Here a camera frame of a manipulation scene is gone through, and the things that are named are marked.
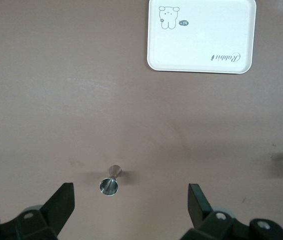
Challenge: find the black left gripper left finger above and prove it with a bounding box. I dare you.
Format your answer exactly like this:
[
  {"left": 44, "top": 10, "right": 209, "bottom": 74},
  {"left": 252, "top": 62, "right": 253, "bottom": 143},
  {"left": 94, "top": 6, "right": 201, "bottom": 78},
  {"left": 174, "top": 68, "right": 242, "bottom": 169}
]
[{"left": 13, "top": 182, "right": 76, "bottom": 240}]

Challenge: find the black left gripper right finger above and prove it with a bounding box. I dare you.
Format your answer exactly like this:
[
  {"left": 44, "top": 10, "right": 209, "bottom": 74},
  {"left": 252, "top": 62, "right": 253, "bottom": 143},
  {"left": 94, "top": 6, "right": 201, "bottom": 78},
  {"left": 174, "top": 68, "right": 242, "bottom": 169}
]
[{"left": 180, "top": 183, "right": 251, "bottom": 240}]

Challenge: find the steel double jigger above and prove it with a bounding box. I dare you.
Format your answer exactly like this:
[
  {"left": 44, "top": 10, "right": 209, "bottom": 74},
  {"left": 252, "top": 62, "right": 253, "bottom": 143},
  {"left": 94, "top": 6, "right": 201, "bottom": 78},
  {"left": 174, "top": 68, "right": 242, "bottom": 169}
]
[{"left": 99, "top": 164, "right": 124, "bottom": 196}]

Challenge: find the white rabbit print tray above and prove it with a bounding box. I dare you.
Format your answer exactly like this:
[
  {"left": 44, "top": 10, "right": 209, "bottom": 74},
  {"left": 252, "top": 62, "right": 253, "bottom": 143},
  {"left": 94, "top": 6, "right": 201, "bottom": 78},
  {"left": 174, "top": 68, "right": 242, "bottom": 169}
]
[{"left": 146, "top": 0, "right": 257, "bottom": 75}]

